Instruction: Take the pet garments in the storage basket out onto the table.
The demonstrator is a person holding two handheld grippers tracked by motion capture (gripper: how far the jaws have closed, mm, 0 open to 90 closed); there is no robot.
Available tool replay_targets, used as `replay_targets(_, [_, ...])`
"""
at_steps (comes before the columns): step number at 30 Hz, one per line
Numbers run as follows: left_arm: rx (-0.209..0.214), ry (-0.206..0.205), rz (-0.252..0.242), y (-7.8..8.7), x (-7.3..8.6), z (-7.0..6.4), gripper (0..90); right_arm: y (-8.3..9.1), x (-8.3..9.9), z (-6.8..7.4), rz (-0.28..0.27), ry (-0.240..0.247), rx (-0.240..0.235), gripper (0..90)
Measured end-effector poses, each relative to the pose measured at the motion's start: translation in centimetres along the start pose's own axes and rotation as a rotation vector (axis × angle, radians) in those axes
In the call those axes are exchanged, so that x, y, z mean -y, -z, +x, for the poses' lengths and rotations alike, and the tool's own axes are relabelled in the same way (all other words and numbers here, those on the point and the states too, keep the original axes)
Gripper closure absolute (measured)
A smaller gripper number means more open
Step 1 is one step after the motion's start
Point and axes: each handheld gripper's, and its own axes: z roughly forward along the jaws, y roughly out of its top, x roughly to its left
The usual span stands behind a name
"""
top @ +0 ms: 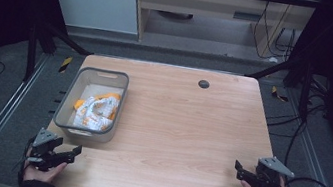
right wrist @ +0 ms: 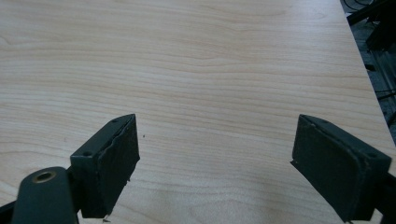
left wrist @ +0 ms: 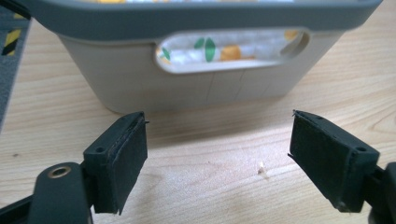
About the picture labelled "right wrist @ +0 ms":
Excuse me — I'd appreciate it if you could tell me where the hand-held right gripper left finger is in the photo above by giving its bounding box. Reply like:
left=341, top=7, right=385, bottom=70
left=69, top=113, right=141, bottom=219

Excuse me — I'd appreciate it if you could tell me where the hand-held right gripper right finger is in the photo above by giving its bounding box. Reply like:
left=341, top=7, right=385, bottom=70
left=290, top=113, right=393, bottom=224

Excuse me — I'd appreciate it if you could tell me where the black metal stand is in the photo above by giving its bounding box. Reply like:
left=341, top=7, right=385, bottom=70
left=346, top=0, right=396, bottom=52

